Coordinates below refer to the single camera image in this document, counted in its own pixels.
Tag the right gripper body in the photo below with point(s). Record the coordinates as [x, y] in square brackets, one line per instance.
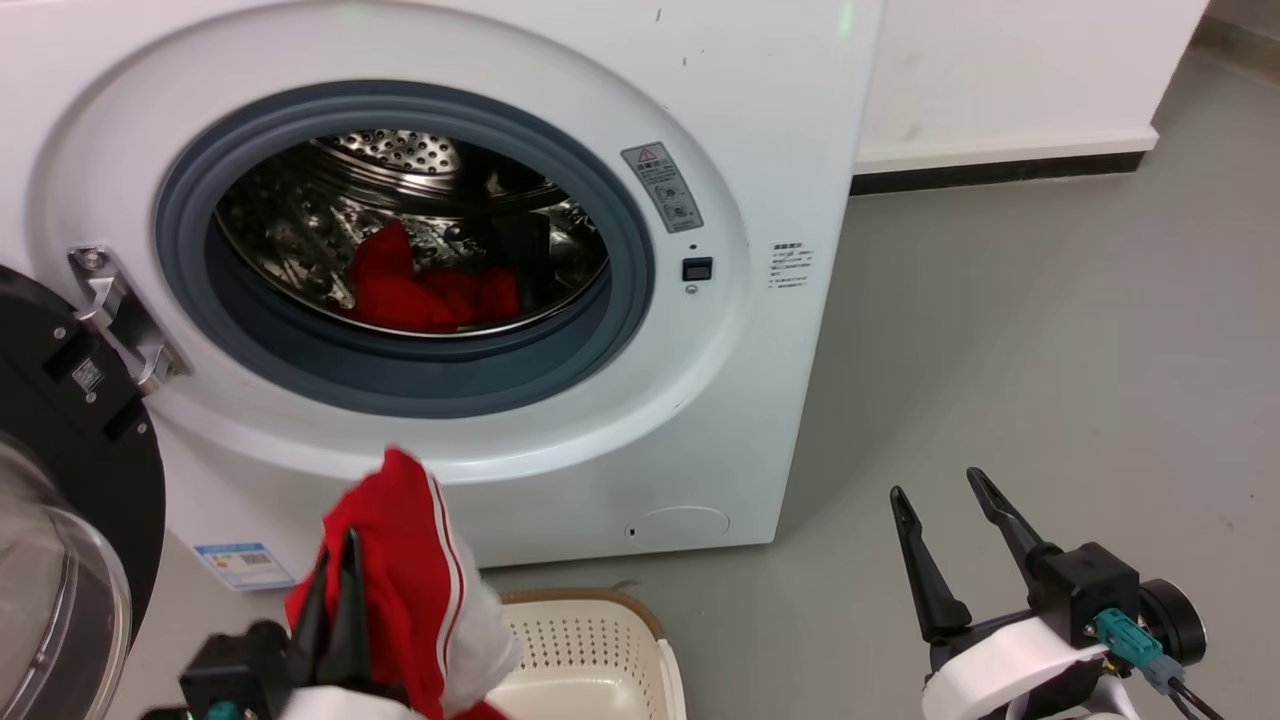
[1000, 670]

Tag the cream plastic laundry basket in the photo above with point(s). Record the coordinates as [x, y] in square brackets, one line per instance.
[590, 665]

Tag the metal door hinge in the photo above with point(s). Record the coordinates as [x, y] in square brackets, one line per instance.
[125, 320]

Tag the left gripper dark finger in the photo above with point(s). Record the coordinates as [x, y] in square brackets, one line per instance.
[313, 630]
[350, 620]

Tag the small printed text label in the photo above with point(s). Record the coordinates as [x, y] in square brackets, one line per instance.
[790, 266]

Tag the black round washer door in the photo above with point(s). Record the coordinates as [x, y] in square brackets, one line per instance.
[60, 400]

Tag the stainless steel washer drum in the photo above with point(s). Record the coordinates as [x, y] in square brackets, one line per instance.
[295, 230]

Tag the red white striped garment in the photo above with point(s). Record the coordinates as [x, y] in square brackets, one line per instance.
[410, 540]

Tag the round drain filter cover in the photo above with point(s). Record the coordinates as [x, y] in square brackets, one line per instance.
[680, 523]

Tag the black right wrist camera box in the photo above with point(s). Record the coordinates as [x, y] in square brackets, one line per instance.
[1090, 590]

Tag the dark black garment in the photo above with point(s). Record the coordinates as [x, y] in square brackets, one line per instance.
[518, 245]

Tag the white front-load washing machine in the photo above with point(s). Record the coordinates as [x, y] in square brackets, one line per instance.
[780, 400]

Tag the grey rubber door gasket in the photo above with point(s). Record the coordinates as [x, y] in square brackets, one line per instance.
[400, 385]

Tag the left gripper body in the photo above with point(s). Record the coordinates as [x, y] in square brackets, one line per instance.
[345, 705]

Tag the grey warning sticker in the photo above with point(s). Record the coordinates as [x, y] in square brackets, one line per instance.
[662, 187]

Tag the black door latch socket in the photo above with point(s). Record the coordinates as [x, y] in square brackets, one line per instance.
[697, 269]

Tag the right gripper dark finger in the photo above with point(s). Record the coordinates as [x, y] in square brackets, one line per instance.
[925, 570]
[1005, 520]

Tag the blue white energy label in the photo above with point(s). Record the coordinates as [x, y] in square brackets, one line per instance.
[245, 566]

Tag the dark wall baseboard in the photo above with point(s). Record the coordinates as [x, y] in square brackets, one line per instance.
[1000, 172]

